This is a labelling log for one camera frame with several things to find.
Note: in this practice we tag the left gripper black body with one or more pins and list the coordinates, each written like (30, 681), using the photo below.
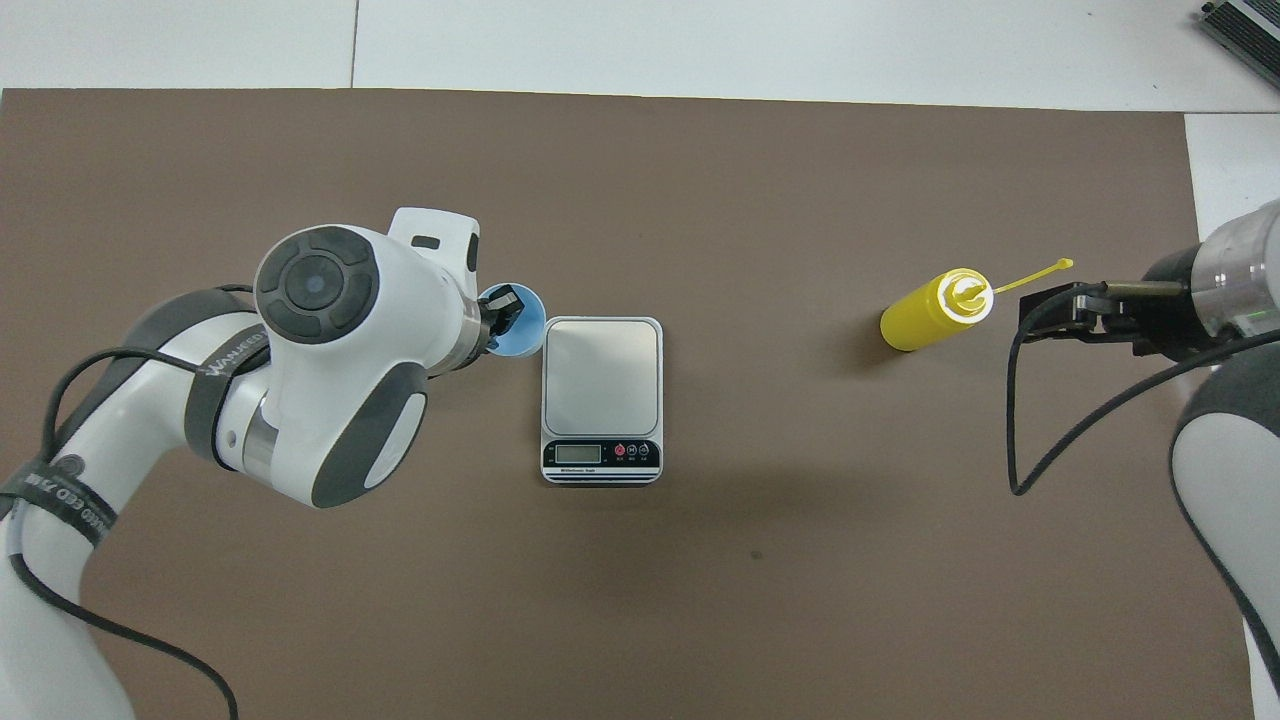
(489, 325)

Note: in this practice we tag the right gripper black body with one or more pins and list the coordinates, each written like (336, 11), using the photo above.
(1180, 330)

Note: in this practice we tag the light blue plastic cup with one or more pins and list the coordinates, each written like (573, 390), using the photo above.
(530, 340)

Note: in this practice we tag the yellow squeeze bottle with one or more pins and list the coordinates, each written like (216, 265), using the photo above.
(915, 320)

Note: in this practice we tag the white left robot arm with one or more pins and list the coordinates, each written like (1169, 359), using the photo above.
(330, 400)

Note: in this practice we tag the silver digital kitchen scale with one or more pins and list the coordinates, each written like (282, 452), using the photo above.
(600, 380)

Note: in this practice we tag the grey ribbed metal device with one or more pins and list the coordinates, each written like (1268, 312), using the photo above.
(1250, 25)

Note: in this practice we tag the brown table mat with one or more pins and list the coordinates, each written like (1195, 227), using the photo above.
(800, 620)

